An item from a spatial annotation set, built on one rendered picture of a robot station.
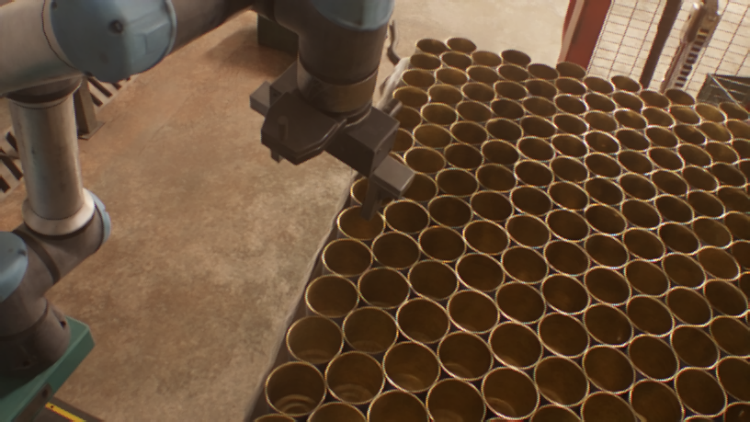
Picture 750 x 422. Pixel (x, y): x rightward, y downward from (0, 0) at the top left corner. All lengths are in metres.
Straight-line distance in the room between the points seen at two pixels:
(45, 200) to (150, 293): 1.34
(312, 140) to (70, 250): 0.65
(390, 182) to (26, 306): 0.68
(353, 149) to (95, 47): 0.27
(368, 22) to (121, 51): 0.18
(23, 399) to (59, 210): 0.34
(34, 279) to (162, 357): 1.13
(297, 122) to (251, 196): 2.12
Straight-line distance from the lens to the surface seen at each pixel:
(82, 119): 3.11
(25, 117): 0.91
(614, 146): 1.16
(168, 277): 2.37
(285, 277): 2.32
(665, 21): 1.84
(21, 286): 1.06
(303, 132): 0.54
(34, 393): 1.17
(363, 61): 0.51
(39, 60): 0.54
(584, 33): 1.48
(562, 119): 1.18
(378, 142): 0.58
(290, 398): 0.77
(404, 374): 0.80
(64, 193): 1.02
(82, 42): 0.44
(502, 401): 0.81
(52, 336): 1.16
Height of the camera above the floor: 1.76
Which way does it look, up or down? 42 degrees down
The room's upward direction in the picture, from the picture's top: 8 degrees clockwise
